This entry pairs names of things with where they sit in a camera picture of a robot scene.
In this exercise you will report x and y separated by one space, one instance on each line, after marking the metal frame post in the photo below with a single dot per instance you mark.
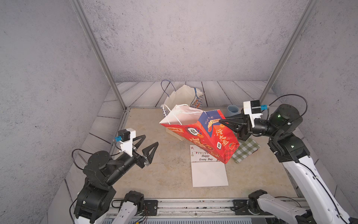
76 4
298 30

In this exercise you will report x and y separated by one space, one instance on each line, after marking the green checkered cloth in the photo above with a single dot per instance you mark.
245 149

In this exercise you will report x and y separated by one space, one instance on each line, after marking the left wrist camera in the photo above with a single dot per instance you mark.
124 141

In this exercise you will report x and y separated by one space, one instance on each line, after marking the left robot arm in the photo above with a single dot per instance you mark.
101 173

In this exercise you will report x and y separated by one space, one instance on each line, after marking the right metal frame post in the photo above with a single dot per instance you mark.
298 30

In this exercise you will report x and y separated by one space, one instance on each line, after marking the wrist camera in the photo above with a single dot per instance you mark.
124 141
254 110

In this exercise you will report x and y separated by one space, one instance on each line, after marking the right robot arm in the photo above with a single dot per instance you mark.
293 154

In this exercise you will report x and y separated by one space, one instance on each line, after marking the blue checkered paper bag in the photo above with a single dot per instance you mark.
180 94

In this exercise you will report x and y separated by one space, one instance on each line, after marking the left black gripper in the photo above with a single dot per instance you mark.
140 161

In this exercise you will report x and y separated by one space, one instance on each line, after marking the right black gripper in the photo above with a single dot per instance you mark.
246 129

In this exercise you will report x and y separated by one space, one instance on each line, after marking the left metal frame post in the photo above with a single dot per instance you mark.
76 4

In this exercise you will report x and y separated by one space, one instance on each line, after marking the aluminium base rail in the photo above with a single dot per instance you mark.
195 210

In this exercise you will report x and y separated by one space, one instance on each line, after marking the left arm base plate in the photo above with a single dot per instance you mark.
150 208

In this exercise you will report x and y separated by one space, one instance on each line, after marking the red and white paper bag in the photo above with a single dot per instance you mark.
203 129

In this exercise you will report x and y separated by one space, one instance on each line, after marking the light blue mug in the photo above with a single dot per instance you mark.
232 110

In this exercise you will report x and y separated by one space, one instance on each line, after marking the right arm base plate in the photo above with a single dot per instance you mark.
240 207

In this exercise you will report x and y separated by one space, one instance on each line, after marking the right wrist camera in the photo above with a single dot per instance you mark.
254 110

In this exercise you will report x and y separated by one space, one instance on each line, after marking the white happy every day bag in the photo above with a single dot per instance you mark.
207 171

